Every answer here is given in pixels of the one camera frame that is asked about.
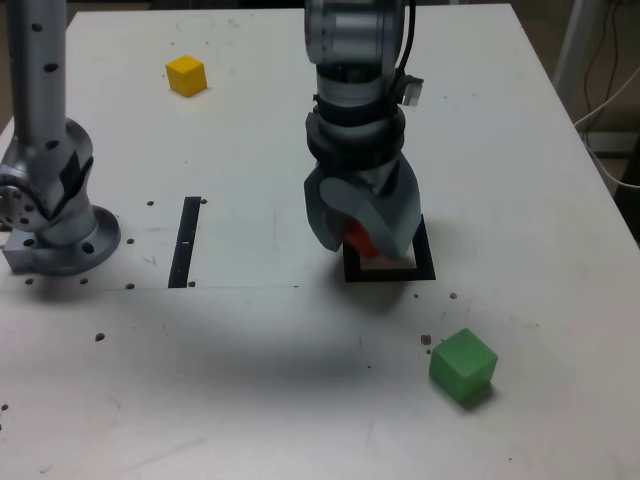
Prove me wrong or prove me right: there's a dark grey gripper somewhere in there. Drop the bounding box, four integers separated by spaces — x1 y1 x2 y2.
303 154 423 262

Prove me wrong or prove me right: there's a red cube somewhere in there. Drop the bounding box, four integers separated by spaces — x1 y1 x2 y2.
342 215 382 261

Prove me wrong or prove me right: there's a green cube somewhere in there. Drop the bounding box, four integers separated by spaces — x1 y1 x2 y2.
428 327 499 405

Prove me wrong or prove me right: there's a yellow cube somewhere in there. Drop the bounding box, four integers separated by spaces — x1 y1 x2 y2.
166 55 208 98

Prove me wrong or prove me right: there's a black tape square outline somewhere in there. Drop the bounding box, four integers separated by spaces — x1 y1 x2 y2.
342 213 437 284

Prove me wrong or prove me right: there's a black tape strip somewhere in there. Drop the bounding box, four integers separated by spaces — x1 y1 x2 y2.
167 196 203 290

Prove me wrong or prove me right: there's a small wrist camera box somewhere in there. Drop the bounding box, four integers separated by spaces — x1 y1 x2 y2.
397 73 426 108

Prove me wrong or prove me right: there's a white cable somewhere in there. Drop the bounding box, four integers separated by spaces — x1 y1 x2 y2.
573 62 640 190

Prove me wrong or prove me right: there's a white metal post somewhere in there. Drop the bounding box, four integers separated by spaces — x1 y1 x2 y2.
552 0 599 99

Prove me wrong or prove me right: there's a thin black background cable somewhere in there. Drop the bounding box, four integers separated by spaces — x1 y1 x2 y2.
597 0 624 101

